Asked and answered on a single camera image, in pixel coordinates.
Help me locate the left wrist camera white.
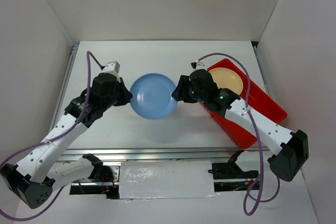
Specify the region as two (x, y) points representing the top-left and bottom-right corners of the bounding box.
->
(102, 61), (120, 76)

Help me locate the yellow plastic plate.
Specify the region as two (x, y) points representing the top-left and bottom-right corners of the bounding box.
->
(208, 68), (244, 95)

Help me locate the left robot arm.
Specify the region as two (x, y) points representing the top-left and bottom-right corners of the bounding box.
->
(1, 72), (132, 209)

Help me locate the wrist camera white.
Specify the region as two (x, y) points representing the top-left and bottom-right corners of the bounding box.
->
(102, 61), (120, 76)
(191, 60), (207, 71)

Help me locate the blue plastic plate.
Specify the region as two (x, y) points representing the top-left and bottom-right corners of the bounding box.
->
(130, 73), (177, 120)

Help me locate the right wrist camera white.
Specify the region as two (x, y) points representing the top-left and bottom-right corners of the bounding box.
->
(191, 60), (207, 71)

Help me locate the aluminium table frame rail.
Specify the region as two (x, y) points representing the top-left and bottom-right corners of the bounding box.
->
(57, 147), (238, 162)

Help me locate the white foam board cover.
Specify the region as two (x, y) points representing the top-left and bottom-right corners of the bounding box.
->
(119, 161), (215, 199)

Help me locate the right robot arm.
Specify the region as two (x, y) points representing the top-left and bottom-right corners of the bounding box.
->
(172, 69), (309, 182)

